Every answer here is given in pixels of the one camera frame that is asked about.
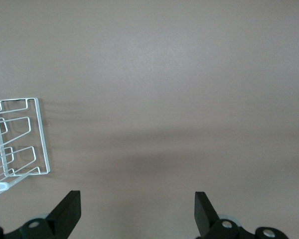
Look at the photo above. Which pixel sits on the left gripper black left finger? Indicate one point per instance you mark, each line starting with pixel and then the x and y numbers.
pixel 64 214

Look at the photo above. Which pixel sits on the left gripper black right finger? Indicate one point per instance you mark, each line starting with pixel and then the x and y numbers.
pixel 204 214

